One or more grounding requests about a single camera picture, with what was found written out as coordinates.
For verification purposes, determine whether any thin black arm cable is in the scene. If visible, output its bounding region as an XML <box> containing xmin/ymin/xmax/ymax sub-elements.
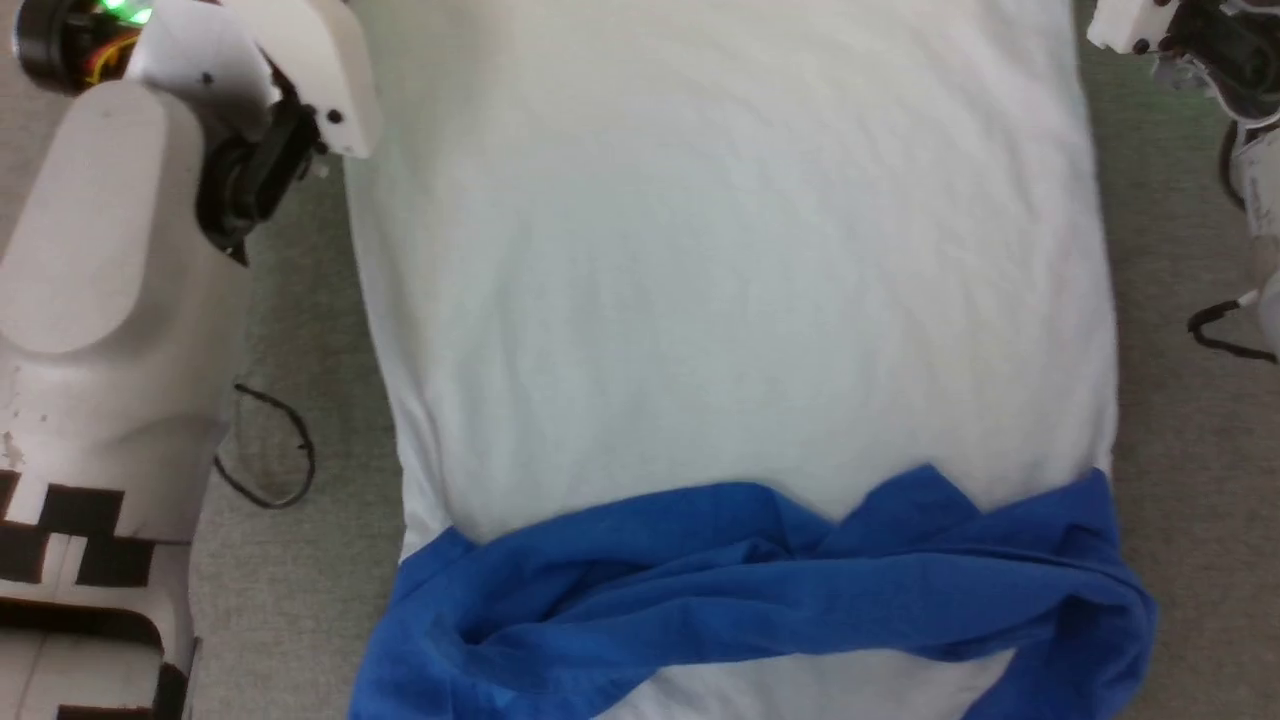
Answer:
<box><xmin>213</xmin><ymin>383</ymin><xmax>318</xmax><ymax>511</ymax></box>
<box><xmin>1187</xmin><ymin>290</ymin><xmax>1280</xmax><ymax>363</ymax></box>

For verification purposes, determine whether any black left cylindrical gripper motor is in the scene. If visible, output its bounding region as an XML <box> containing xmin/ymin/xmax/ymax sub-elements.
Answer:
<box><xmin>12</xmin><ymin>0</ymin><xmax>151</xmax><ymax>97</ymax></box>

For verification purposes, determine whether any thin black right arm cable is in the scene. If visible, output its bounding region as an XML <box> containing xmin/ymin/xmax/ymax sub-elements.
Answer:
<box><xmin>1187</xmin><ymin>290</ymin><xmax>1280</xmax><ymax>363</ymax></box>

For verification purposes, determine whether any grey fabric sofa seat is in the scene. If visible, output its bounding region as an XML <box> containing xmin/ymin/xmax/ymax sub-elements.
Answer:
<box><xmin>0</xmin><ymin>0</ymin><xmax>1280</xmax><ymax>720</ymax></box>

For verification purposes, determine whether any white and blue shirt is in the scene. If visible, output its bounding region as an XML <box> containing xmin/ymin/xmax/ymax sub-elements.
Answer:
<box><xmin>345</xmin><ymin>0</ymin><xmax>1161</xmax><ymax>720</ymax></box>

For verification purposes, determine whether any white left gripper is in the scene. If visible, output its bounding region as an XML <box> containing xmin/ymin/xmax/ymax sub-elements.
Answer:
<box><xmin>130</xmin><ymin>0</ymin><xmax>381</xmax><ymax>161</ymax></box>

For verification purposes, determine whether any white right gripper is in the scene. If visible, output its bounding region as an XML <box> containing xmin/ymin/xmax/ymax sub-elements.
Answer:
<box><xmin>1085</xmin><ymin>0</ymin><xmax>1201</xmax><ymax>57</ymax></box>

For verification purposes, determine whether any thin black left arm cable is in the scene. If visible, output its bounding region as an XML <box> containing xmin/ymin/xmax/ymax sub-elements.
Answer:
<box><xmin>213</xmin><ymin>383</ymin><xmax>318</xmax><ymax>511</ymax></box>

